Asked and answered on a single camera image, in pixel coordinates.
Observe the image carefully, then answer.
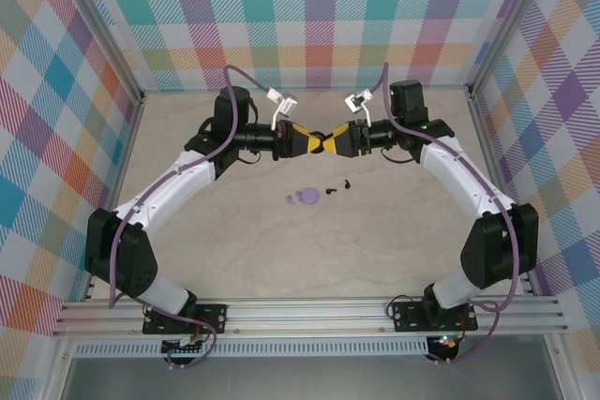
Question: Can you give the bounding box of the circuit board with lights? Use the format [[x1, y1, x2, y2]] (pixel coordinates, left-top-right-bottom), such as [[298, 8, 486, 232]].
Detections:
[[428, 333, 463, 353]]

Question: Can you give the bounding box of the black connector circuit board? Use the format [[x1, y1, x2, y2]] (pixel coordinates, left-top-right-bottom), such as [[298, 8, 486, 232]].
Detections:
[[161, 332, 206, 358]]

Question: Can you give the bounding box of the grey metal shelf panel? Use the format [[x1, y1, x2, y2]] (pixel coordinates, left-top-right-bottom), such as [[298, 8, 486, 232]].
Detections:
[[60, 355, 563, 400]]

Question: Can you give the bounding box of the aluminium table edge rail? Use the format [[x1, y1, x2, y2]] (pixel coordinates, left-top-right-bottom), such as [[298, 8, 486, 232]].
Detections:
[[466, 88, 538, 298], [82, 93, 147, 303]]

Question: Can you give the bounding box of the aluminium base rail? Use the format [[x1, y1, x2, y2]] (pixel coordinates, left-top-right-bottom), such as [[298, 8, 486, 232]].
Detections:
[[51, 296, 568, 338]]

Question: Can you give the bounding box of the aluminium corner post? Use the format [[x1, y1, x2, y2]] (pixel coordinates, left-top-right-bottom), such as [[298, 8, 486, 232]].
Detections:
[[54, 0, 145, 106], [466, 0, 558, 99]]

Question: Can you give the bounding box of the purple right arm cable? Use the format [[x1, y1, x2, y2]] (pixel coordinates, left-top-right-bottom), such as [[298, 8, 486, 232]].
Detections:
[[369, 62, 522, 366]]

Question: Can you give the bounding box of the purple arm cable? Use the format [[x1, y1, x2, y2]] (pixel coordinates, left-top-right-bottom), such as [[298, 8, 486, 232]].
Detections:
[[369, 62, 522, 366], [108, 65, 282, 370]]

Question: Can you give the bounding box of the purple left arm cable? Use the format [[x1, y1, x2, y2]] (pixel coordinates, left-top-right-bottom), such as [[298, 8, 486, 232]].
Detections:
[[108, 65, 282, 370]]

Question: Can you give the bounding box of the white slotted cable duct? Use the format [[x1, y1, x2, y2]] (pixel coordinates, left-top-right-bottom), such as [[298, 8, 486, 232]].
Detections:
[[72, 336, 430, 358]]

